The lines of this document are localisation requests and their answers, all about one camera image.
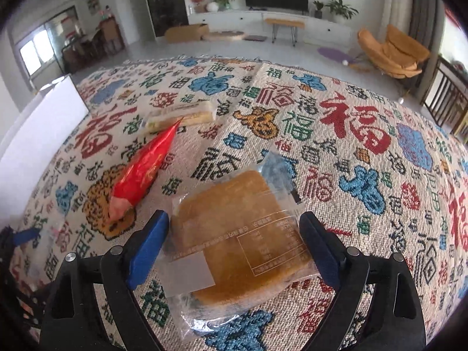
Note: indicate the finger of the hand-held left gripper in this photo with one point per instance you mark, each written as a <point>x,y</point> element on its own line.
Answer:
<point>25,236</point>

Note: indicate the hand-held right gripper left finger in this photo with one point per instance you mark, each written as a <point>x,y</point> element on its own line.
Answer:
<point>148,248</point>

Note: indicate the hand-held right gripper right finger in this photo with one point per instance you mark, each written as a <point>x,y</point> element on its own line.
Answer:
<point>321,252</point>

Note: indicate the brown cake packet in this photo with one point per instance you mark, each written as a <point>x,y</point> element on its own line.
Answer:
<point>234,226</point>

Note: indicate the white box with brown bottom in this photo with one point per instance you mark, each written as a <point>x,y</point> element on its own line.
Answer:
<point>36,128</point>

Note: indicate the red snack packet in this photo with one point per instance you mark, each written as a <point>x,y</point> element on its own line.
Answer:
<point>142,175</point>

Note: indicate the printed blanket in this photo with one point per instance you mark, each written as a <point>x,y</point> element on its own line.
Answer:
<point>329,175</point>

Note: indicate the sandwich packet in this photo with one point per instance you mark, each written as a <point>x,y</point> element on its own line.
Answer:
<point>182,115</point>

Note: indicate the glass balcony door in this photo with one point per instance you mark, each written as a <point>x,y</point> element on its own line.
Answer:
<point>40,49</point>

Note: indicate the dark dining table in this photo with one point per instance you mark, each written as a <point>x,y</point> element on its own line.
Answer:
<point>82,55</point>

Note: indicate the dark wooden chair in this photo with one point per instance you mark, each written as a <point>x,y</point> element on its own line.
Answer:
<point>444,95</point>

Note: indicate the round purple mat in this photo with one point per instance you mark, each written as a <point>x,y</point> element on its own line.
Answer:
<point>332,53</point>

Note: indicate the orange lounge chair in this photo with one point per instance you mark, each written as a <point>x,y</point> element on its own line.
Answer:
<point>391,53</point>

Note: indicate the wooden side cabinet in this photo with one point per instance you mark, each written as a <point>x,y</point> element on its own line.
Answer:
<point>111,34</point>

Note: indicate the cardboard box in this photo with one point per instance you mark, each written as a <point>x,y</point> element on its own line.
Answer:
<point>184,33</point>

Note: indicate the small purple cushion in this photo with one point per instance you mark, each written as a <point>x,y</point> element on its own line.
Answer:
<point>256,38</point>

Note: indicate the round beige cushion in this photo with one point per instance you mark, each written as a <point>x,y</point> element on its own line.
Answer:
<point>225,36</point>

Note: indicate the wooden stool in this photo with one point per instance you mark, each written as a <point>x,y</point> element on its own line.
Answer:
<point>284,23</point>

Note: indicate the small potted plant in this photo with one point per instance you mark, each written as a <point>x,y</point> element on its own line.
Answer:
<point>318,10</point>

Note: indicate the large potted plant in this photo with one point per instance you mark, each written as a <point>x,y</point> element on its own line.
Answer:
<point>340,9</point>

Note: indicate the white television cabinet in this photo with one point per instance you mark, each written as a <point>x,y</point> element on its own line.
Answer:
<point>234,19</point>

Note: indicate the round white vase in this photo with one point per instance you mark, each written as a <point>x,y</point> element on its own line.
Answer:
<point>212,7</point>

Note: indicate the red flower arrangement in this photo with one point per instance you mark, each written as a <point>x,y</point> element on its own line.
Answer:
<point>198,0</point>

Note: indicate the grey curtain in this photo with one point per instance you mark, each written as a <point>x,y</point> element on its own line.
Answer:
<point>420,14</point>

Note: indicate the framed wall painting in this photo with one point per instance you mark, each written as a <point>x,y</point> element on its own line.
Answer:
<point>93,2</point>

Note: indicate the dark marble wall panel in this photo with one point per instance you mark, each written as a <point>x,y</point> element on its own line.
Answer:
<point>162,2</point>

